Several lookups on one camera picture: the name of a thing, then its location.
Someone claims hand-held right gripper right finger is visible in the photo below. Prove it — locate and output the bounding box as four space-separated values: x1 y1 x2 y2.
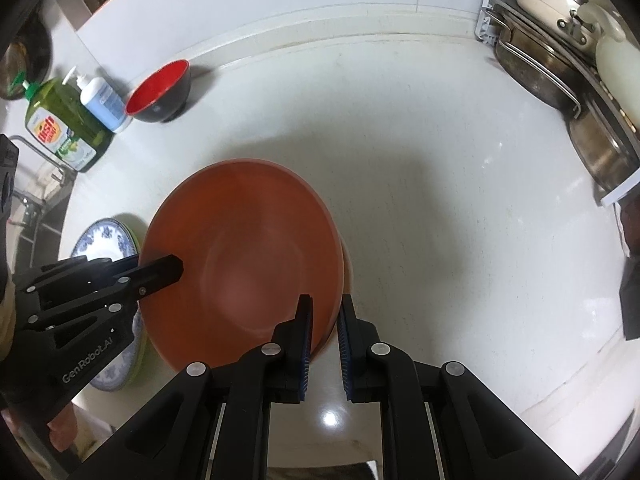
336 294 581 480

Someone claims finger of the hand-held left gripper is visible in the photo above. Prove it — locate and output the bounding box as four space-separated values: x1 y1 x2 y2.
15 254 185 333

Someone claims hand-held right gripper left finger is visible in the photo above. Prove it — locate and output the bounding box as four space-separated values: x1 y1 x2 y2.
67 294 316 480

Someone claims blue floral plate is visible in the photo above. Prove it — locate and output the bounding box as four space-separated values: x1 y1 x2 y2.
70 217 147 392

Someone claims salmon bowl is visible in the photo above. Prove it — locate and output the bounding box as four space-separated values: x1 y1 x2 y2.
280 161 355 356
137 159 347 372

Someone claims person's left hand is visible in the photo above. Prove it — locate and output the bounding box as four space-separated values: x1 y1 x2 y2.
47 392 81 453

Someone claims steel sink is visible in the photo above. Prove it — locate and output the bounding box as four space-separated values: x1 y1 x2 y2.
10 180 71 261

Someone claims steel faucet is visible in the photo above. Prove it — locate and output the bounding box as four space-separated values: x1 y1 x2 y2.
7 134 78 183

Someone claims green dish soap bottle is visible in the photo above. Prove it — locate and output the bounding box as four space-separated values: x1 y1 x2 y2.
14 72 113 174

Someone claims white pump bottle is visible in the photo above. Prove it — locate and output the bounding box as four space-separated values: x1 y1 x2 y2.
62 66 132 134

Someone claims red and black bowl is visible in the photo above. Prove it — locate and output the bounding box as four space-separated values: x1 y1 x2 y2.
125 59 192 124

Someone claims dark frying pan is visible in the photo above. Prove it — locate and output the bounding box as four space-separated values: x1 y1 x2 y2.
0 10 53 101

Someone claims black box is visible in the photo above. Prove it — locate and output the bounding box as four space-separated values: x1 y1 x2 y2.
619 259 640 342

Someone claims shallow steel pan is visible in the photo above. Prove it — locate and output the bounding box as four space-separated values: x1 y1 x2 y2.
492 2 556 41

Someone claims white dish rack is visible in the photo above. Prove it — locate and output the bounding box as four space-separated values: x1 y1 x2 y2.
475 0 640 208

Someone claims steel pot with wire handle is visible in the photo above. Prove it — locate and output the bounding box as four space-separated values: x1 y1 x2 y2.
494 25 583 117

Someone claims cream pot with metal handle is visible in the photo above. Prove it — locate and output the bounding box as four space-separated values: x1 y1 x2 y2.
516 0 601 50

